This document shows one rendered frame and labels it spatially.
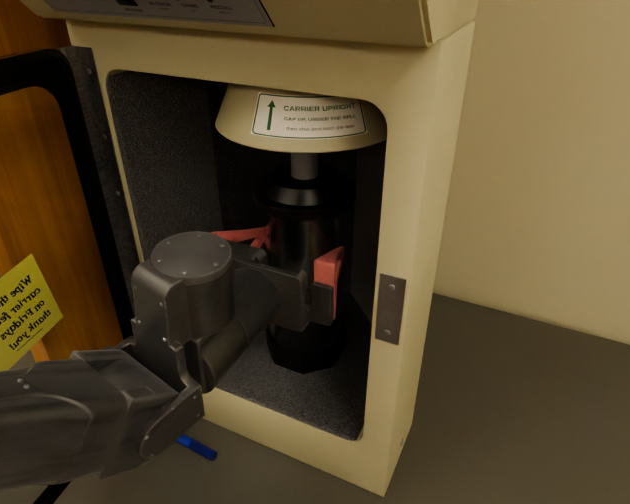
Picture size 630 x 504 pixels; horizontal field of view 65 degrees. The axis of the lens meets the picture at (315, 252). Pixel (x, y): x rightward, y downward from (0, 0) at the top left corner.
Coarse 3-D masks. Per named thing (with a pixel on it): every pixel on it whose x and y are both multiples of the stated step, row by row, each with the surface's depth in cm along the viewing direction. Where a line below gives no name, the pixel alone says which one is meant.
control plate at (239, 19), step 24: (48, 0) 36; (72, 0) 35; (96, 0) 34; (144, 0) 32; (168, 0) 31; (192, 0) 30; (216, 0) 29; (240, 0) 29; (240, 24) 31; (264, 24) 30
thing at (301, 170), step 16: (304, 160) 49; (272, 176) 51; (288, 176) 51; (304, 176) 50; (320, 176) 51; (336, 176) 51; (272, 192) 49; (288, 192) 49; (304, 192) 48; (320, 192) 49; (336, 192) 50
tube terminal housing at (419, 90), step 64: (448, 0) 29; (128, 64) 41; (192, 64) 38; (256, 64) 36; (320, 64) 34; (384, 64) 32; (448, 64) 33; (448, 128) 38; (128, 192) 49; (384, 192) 36; (384, 256) 39; (384, 384) 46; (320, 448) 55; (384, 448) 50
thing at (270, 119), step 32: (224, 96) 45; (256, 96) 40; (288, 96) 39; (320, 96) 39; (224, 128) 43; (256, 128) 40; (288, 128) 40; (320, 128) 39; (352, 128) 40; (384, 128) 42
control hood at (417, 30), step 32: (32, 0) 37; (288, 0) 27; (320, 0) 27; (352, 0) 26; (384, 0) 25; (416, 0) 24; (256, 32) 32; (288, 32) 30; (320, 32) 29; (352, 32) 28; (384, 32) 28; (416, 32) 27
